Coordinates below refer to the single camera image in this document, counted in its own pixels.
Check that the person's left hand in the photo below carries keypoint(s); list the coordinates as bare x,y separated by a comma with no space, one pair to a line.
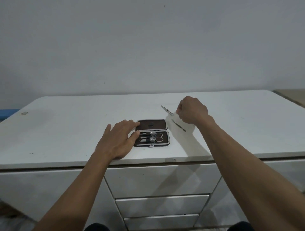
114,142

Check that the person's right hand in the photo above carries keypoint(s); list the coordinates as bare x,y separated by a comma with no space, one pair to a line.
193,110

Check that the person's right fingers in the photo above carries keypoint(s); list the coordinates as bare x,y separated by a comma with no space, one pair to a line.
180,111

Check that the person's left thumb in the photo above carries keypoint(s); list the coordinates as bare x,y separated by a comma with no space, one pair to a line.
134,136

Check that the person's left little finger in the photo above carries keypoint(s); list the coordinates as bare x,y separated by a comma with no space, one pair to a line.
108,131

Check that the brown manicure kit case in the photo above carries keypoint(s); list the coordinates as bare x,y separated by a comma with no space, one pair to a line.
157,124

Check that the person's left forearm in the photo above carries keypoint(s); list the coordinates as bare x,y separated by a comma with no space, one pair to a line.
76,192

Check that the person's right forearm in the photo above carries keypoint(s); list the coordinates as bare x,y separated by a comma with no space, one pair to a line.
247,176

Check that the small silver nail clipper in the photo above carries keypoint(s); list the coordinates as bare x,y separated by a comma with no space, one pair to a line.
144,140

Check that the large silver nail clipper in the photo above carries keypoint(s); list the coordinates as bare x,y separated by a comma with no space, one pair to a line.
145,134

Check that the silver tweezers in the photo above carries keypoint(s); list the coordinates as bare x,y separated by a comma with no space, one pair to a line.
167,110

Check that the metal nail file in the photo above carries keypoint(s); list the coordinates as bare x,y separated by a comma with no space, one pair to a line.
178,125

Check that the small silver scissors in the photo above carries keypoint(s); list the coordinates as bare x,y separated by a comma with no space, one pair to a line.
159,138

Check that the white drawer cabinet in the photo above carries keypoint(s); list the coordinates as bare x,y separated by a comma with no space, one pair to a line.
71,123

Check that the tall white drawer front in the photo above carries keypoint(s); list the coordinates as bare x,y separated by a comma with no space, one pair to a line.
147,180

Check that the medium white drawer front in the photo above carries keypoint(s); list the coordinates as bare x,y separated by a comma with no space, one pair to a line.
162,205

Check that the narrow white drawer front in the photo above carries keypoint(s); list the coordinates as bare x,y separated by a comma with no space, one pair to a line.
162,221

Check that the person's left leg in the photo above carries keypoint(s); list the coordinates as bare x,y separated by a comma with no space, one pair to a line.
96,227

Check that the person's leg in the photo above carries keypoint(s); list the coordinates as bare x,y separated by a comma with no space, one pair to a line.
240,226
96,227

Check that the blue object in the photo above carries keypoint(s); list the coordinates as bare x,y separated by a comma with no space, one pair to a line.
8,114

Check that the beige table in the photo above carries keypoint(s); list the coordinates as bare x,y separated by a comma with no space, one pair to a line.
292,95

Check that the person's right leg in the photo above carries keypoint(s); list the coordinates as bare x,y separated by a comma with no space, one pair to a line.
240,226

